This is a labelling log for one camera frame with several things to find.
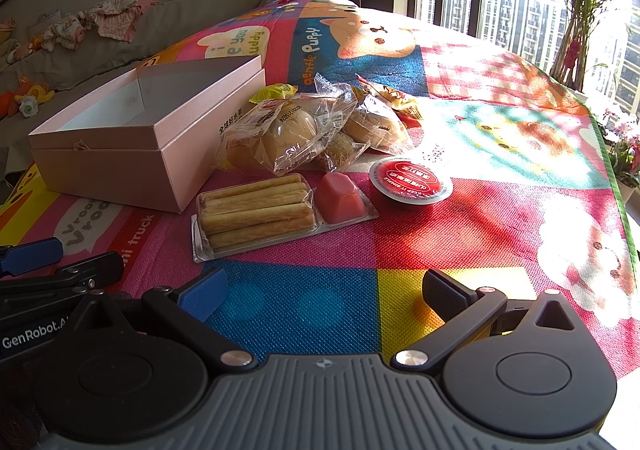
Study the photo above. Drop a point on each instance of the pink orchid pot plant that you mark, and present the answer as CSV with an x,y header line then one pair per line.
x,y
625,150

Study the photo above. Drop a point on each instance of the white pink baby garment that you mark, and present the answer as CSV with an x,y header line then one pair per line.
x,y
65,32

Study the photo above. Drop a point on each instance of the grey sofa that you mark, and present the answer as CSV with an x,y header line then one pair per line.
x,y
175,30

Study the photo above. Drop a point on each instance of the orange plush toy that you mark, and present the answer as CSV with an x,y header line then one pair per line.
x,y
35,90

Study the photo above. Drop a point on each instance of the biscuit sticks dip pack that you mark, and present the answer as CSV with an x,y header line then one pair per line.
x,y
255,210

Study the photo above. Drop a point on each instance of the yellow snack packet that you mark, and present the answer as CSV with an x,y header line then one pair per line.
x,y
275,91

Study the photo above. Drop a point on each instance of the white green baby toy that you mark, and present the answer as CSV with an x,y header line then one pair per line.
x,y
27,106

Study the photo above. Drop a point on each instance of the bread bun packet orange label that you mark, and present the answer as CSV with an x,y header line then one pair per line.
x,y
285,135

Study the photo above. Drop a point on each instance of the pink floral baby garment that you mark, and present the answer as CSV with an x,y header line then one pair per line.
x,y
120,17

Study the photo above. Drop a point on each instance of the pink cardboard box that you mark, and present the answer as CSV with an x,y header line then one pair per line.
x,y
125,170

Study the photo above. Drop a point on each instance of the red lid jelly cup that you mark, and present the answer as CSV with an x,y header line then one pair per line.
x,y
407,180

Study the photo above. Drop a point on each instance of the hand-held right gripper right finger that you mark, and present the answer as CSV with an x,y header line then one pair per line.
x,y
442,290

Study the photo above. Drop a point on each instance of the small brown cake packet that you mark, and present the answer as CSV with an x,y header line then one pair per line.
x,y
340,147

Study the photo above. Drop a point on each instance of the round pastry clear packet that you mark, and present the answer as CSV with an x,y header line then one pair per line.
x,y
375,127

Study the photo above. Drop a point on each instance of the colourful printed play mat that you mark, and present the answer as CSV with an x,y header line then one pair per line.
x,y
500,230

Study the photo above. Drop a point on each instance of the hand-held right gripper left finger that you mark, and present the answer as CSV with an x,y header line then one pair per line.
x,y
202,295

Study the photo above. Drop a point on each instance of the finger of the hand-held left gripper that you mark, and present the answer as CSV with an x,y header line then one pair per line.
x,y
95,267
32,256

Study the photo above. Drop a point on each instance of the cartoon print snack packet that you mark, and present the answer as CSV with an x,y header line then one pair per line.
x,y
395,97

